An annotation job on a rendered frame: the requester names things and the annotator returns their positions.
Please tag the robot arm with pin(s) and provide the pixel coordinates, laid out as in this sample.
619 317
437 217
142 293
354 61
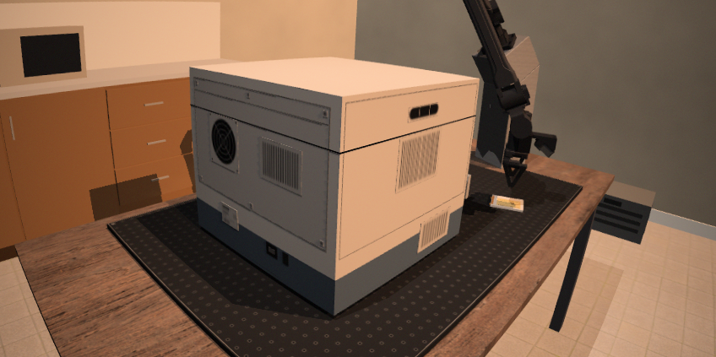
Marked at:
495 41

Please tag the beige benchtop instrument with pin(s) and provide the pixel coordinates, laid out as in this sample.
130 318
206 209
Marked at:
332 175

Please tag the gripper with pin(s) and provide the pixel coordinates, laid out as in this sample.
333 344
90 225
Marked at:
508 164

